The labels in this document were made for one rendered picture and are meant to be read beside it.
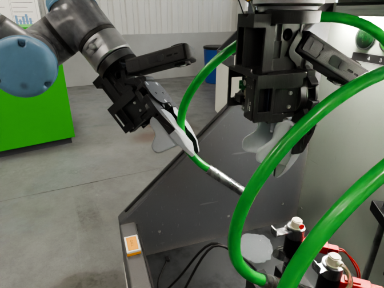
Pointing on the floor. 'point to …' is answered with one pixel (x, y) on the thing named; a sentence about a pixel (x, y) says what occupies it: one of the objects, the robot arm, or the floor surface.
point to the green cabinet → (35, 119)
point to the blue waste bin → (209, 50)
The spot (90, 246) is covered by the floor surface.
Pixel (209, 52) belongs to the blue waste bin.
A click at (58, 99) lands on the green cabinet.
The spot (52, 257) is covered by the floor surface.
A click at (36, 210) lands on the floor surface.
